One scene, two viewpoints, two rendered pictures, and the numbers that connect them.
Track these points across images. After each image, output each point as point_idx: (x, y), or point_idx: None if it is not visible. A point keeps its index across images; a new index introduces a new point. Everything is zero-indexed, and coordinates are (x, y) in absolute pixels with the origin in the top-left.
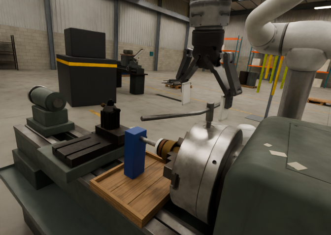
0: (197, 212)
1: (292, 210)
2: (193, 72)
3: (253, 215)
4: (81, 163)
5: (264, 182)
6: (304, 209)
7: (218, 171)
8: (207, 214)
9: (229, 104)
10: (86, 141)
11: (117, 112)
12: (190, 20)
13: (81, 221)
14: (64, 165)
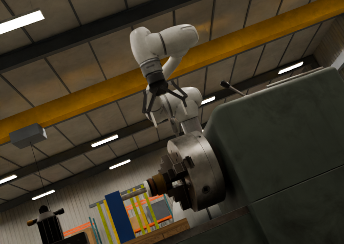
0: (213, 170)
1: (239, 108)
2: (153, 103)
3: (233, 122)
4: None
5: (225, 105)
6: (241, 104)
7: (205, 137)
8: (218, 164)
9: (186, 103)
10: None
11: (63, 212)
12: (146, 70)
13: None
14: None
